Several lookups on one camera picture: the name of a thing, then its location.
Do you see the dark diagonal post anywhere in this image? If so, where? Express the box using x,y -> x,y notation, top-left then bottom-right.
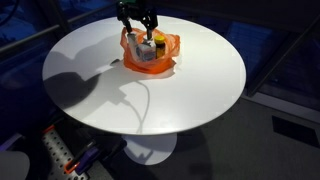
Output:
247,14 -> 320,98

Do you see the grey metal rail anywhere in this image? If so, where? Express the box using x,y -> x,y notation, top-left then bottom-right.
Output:
0,3 -> 118,58

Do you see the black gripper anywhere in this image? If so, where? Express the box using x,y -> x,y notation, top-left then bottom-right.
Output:
115,0 -> 159,43

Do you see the perforated metal plate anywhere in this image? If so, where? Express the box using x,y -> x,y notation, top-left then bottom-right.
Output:
41,128 -> 90,180

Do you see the white bottle with blue label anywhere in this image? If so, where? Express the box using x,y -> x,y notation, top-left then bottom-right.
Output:
134,41 -> 157,63

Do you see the white rounded object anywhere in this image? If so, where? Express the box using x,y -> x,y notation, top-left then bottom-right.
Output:
0,150 -> 31,180

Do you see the orange plastic bag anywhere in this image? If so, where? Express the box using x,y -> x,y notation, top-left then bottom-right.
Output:
119,27 -> 182,75

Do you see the long white bottle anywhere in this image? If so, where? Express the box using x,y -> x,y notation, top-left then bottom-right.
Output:
127,33 -> 139,51

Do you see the purple and orange clamp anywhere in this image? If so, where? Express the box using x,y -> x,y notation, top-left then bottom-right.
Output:
63,141 -> 101,176

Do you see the white round table base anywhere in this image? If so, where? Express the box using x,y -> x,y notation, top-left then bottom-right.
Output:
121,132 -> 179,166

